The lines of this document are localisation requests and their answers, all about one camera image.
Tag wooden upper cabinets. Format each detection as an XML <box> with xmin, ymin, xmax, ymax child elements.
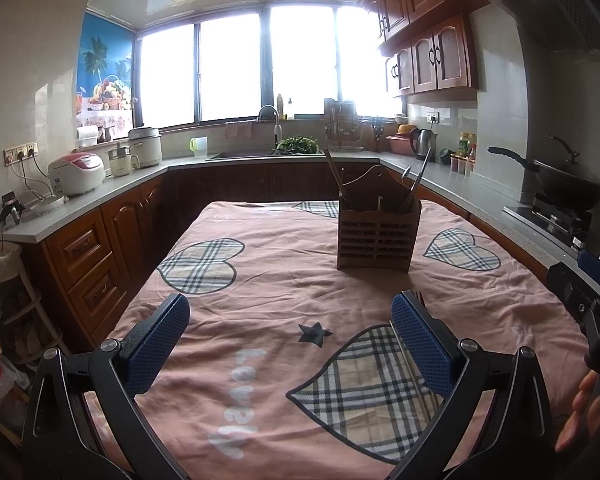
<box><xmin>362</xmin><ymin>0</ymin><xmax>497</xmax><ymax>99</ymax></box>

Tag kitchen window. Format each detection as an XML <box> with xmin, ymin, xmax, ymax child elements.
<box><xmin>135</xmin><ymin>5</ymin><xmax>407</xmax><ymax>129</ymax></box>

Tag white storage rack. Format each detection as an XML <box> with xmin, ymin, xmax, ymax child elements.
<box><xmin>0</xmin><ymin>241</ymin><xmax>64</xmax><ymax>367</ymax></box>

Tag black wok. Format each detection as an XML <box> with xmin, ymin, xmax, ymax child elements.
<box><xmin>487</xmin><ymin>134</ymin><xmax>600</xmax><ymax>211</ymax></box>

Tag steel range hood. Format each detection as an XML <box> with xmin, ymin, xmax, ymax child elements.
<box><xmin>469</xmin><ymin>0</ymin><xmax>600</xmax><ymax>57</ymax></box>

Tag wall outlet strip with plugs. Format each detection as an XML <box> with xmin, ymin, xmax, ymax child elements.
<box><xmin>3</xmin><ymin>142</ymin><xmax>40</xmax><ymax>166</ymax></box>

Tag brown wooden chopstick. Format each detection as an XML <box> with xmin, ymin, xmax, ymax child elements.
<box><xmin>329</xmin><ymin>156</ymin><xmax>346</xmax><ymax>200</ymax></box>

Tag dark wooden chopstick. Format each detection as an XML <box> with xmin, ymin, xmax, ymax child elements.
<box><xmin>408</xmin><ymin>147</ymin><xmax>434</xmax><ymax>212</ymax></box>
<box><xmin>323</xmin><ymin>148</ymin><xmax>345</xmax><ymax>197</ymax></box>

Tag green leafy vegetables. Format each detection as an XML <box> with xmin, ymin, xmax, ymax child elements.
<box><xmin>274</xmin><ymin>134</ymin><xmax>320</xmax><ymax>156</ymax></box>

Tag grey kitchen countertop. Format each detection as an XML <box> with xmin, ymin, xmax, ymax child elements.
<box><xmin>0</xmin><ymin>152</ymin><xmax>581</xmax><ymax>261</ymax></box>

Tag wooden base cabinets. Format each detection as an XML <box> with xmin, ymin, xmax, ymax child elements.
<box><xmin>22</xmin><ymin>162</ymin><xmax>551</xmax><ymax>352</ymax></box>

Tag pink plastic basin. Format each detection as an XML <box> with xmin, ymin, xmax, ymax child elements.
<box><xmin>385</xmin><ymin>133</ymin><xmax>416</xmax><ymax>155</ymax></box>

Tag metal spoon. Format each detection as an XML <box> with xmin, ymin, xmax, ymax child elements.
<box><xmin>399</xmin><ymin>165</ymin><xmax>414</xmax><ymax>211</ymax></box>

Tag dish drying rack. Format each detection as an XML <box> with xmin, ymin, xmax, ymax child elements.
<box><xmin>323</xmin><ymin>98</ymin><xmax>365</xmax><ymax>152</ymax></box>

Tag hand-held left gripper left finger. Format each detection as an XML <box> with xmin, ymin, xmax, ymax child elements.
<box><xmin>22</xmin><ymin>292</ymin><xmax>192</xmax><ymax>480</ymax></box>

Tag pink tablecloth with plaid hearts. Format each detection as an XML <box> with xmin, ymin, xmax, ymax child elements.
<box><xmin>82</xmin><ymin>199</ymin><xmax>599</xmax><ymax>480</ymax></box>

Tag paper towel roll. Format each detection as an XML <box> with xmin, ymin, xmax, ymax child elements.
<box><xmin>76</xmin><ymin>126</ymin><xmax>100</xmax><ymax>150</ymax></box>

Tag wooden utensil holder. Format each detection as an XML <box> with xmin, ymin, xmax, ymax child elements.
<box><xmin>336</xmin><ymin>165</ymin><xmax>422</xmax><ymax>272</ymax></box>

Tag white round lid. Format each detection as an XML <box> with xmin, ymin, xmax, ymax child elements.
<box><xmin>22</xmin><ymin>194</ymin><xmax>69</xmax><ymax>217</ymax></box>

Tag steel electric kettle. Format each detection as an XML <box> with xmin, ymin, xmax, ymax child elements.
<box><xmin>409</xmin><ymin>128</ymin><xmax>439</xmax><ymax>163</ymax></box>

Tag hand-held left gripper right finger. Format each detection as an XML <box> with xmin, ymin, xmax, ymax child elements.
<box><xmin>389</xmin><ymin>290</ymin><xmax>567</xmax><ymax>480</ymax></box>

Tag group of metal chopsticks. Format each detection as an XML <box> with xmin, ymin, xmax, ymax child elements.
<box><xmin>389</xmin><ymin>325</ymin><xmax>433</xmax><ymax>416</ymax></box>

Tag white and red rice cooker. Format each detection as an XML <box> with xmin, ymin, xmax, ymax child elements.
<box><xmin>47</xmin><ymin>152</ymin><xmax>106</xmax><ymax>197</ymax></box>

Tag gas stove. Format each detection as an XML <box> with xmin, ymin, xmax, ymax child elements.
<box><xmin>502</xmin><ymin>194</ymin><xmax>594</xmax><ymax>252</ymax></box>

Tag curved metal faucet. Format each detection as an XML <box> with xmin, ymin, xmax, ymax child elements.
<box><xmin>257</xmin><ymin>104</ymin><xmax>284</xmax><ymax>149</ymax></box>

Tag pink hanging dish towel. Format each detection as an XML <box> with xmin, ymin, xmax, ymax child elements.
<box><xmin>225</xmin><ymin>120</ymin><xmax>254</xmax><ymax>140</ymax></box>

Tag kitchen sink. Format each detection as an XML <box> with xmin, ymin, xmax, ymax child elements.
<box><xmin>206</xmin><ymin>147</ymin><xmax>282</xmax><ymax>162</ymax></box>

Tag tropical beach window poster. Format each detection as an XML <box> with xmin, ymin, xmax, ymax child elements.
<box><xmin>77</xmin><ymin>12</ymin><xmax>136</xmax><ymax>129</ymax></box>

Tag large grey rice cooker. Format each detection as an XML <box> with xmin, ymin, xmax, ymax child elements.
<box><xmin>127</xmin><ymin>126</ymin><xmax>162</xmax><ymax>168</ymax></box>

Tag small white electric pot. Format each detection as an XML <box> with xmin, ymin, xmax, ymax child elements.
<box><xmin>106</xmin><ymin>143</ymin><xmax>141</xmax><ymax>178</ymax></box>

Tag small black clamp device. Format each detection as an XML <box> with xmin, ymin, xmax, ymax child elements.
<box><xmin>0</xmin><ymin>190</ymin><xmax>26</xmax><ymax>224</ymax></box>

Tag person's right hand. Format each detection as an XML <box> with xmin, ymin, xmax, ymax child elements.
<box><xmin>554</xmin><ymin>369</ymin><xmax>600</xmax><ymax>455</ymax></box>

